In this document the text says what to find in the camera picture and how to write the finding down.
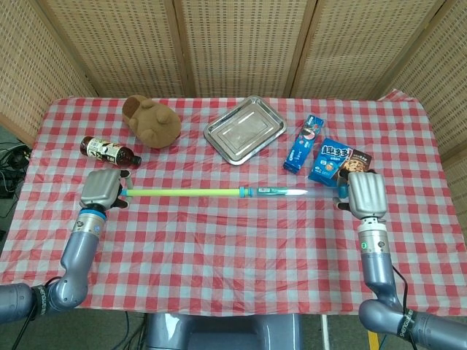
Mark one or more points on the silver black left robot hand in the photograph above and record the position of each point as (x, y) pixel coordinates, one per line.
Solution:
(100, 189)

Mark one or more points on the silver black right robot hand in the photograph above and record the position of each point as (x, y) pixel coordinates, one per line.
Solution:
(366, 195)

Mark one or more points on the green blue toy water syringe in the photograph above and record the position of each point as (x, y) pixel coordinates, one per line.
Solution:
(189, 192)

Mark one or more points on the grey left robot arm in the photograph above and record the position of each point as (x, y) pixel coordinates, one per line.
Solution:
(69, 266)

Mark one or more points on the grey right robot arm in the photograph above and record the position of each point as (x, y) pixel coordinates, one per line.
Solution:
(379, 277)

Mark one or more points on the dark brown drink bottle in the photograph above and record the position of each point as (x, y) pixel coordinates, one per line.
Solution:
(107, 152)

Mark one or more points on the blue chocolate chip cookie box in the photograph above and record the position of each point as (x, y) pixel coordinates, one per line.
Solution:
(328, 164)

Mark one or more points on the slim blue Oreo box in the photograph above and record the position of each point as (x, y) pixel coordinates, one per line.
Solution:
(303, 146)

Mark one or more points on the brown plush bear slipper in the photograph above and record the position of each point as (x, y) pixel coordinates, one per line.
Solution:
(155, 124)

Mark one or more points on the red white checkered tablecloth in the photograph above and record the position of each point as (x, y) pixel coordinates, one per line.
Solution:
(219, 262)

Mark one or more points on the stainless steel rectangular tray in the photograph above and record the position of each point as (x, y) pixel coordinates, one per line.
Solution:
(242, 129)

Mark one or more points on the white table leg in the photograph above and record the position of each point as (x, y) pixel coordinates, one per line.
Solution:
(324, 333)

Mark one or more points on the grey robot torso base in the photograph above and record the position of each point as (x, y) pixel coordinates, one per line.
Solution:
(222, 333)

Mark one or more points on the bamboo folding screen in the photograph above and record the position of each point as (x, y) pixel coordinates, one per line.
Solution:
(241, 43)

